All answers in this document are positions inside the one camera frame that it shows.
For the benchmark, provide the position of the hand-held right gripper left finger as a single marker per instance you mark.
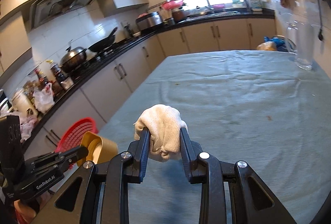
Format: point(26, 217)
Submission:
point(144, 151)

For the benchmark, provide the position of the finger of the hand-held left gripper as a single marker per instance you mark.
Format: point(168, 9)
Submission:
point(77, 153)

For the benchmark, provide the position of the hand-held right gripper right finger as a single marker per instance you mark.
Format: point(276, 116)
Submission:
point(186, 159)

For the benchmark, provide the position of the red plastic basket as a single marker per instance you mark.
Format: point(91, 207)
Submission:
point(75, 133)

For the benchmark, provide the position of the yellow plastic container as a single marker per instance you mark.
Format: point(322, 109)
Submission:
point(106, 149)

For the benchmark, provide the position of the white cloth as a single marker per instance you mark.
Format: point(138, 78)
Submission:
point(163, 125)

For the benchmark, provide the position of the pink plastic bag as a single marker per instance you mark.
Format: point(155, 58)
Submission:
point(28, 128)

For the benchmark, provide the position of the white printed plastic bag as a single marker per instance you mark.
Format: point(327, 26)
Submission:
point(44, 98)

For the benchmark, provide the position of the white electric cooker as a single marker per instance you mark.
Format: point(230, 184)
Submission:
point(23, 103)

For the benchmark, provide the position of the grey-blue tablecloth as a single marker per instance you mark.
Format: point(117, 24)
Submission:
point(232, 100)

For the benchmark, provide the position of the row of condiment bottles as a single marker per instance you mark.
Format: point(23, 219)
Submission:
point(54, 71)

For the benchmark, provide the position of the steel pot with lid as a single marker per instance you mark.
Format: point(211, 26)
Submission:
point(73, 57)

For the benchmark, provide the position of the black kitchen countertop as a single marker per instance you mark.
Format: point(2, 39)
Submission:
point(121, 49)

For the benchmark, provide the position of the gas stove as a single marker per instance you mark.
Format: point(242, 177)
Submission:
point(111, 50)

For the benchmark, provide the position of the black wok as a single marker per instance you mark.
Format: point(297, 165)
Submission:
point(102, 44)

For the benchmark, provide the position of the cream lower kitchen cabinets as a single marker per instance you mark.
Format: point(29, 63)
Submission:
point(206, 37)

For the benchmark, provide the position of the steel countertop appliance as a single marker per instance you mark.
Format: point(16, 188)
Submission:
point(152, 19)

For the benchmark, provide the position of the bagged bread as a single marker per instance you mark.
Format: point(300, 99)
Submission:
point(266, 46)

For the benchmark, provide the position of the dark cooking pot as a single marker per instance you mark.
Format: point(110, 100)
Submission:
point(179, 16)

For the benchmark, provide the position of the pan in sink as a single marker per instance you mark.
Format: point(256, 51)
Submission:
point(199, 12)

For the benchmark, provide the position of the red plastic basin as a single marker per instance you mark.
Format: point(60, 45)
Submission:
point(172, 3)

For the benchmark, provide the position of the blue plastic bag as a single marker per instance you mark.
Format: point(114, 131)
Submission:
point(280, 41)

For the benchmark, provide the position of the purple basin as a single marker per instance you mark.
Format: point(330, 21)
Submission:
point(218, 6)

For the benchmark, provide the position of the clear glass pitcher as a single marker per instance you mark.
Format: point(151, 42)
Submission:
point(305, 53)

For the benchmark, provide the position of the green white packet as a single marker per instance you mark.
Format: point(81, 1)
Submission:
point(237, 0)

